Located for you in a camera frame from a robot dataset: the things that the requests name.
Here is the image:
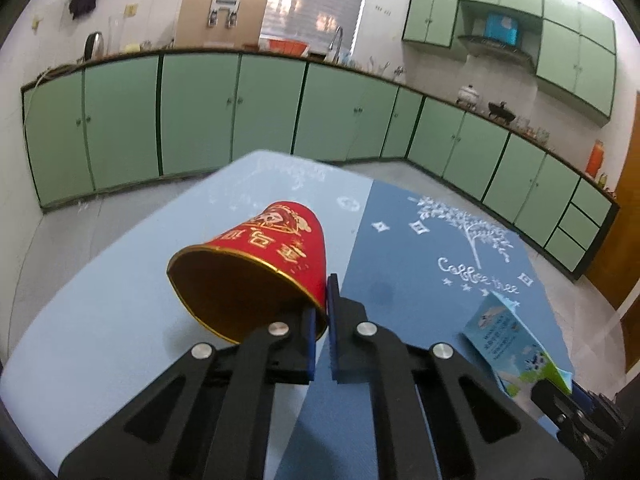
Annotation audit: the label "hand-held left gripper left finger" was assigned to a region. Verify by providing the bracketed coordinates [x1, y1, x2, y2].
[57, 306, 318, 480]

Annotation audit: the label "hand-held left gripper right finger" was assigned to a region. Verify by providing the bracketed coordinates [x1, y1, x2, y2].
[325, 274, 584, 480]

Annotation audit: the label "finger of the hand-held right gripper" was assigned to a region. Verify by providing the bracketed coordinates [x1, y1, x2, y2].
[530, 379, 576, 426]

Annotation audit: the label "blue and white milk carton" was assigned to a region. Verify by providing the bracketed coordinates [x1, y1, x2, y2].
[462, 294, 574, 399]

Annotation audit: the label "red paper cup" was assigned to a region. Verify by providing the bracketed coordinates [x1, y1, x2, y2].
[166, 201, 329, 346]

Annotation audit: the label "wooden door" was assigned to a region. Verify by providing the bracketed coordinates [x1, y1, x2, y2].
[584, 90, 640, 312]

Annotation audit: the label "blue printed tablecloth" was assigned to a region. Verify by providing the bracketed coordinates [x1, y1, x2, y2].
[0, 149, 576, 480]

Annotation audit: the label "orange thermos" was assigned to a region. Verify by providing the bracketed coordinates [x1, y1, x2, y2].
[586, 140, 605, 177]

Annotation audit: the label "green lower kitchen cabinets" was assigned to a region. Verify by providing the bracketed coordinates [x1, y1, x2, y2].
[21, 50, 621, 282]

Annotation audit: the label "green kitchen cabinets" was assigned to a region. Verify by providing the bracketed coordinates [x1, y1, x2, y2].
[21, 50, 621, 282]
[402, 0, 617, 122]

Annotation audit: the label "sink faucet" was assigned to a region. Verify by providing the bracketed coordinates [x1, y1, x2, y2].
[327, 26, 346, 64]

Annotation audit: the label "red basin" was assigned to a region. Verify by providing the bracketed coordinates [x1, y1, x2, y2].
[267, 37, 307, 56]

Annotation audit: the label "range hood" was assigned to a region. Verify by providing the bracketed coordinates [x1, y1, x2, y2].
[457, 35, 534, 59]

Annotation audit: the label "cardboard box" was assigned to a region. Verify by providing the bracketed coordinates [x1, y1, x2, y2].
[174, 0, 269, 52]

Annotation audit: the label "window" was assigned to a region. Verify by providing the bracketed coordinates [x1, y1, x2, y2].
[215, 0, 374, 59]

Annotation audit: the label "blue box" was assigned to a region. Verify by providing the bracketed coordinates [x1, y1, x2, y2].
[484, 12, 520, 45]

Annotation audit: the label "green upper kitchen cabinets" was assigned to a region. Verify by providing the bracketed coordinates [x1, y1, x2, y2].
[402, 0, 617, 122]

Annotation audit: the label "metal kettle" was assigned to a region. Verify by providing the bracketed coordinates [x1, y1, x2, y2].
[82, 31, 105, 61]

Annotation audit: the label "dark hanging cloth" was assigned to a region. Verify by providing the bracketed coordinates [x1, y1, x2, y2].
[68, 0, 100, 20]

